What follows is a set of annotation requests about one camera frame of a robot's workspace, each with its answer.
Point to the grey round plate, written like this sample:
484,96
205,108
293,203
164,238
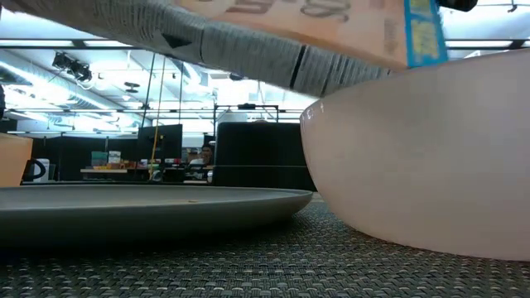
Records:
145,207

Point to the black ceiling spotlight cluster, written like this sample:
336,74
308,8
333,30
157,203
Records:
76,70

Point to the orange Cheerios Protein cereal box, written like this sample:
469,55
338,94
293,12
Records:
248,54

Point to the black computer monitor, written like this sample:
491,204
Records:
165,140

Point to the person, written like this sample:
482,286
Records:
205,155

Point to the grey woven placemat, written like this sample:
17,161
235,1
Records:
248,269

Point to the black two-slot toaster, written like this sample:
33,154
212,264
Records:
256,153

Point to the orange container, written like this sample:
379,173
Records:
14,161

